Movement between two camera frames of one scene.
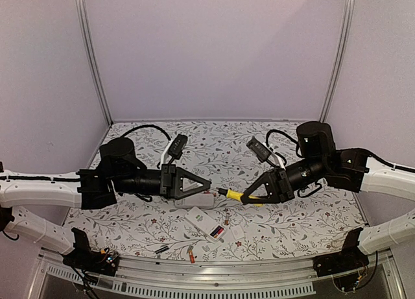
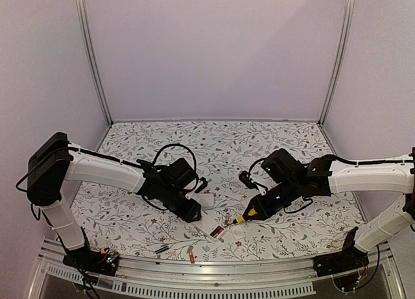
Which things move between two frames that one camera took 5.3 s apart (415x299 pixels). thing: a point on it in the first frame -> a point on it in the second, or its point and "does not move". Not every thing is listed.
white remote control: (198, 200) does not move
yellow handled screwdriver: (236, 195) -> (240, 218)
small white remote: (206, 224) does not move
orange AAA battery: (192, 257) does not move
